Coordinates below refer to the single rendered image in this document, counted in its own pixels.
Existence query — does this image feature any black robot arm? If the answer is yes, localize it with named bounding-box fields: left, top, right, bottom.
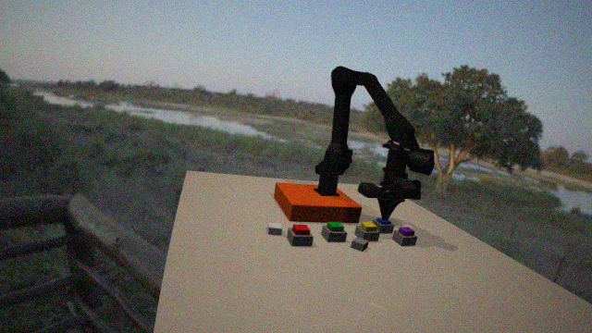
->
left=314, top=66, right=435, bottom=200

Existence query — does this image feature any yellow button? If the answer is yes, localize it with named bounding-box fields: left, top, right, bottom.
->
left=355, top=222, right=380, bottom=241

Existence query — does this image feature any purple button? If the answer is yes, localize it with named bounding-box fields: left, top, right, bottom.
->
left=392, top=227, right=417, bottom=246

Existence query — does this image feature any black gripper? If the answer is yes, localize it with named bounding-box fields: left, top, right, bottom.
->
left=358, top=165, right=422, bottom=220

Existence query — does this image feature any red button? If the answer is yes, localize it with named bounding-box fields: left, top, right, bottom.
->
left=287, top=225, right=314, bottom=246

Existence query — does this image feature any green button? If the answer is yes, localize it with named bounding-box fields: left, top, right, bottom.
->
left=321, top=222, right=347, bottom=242

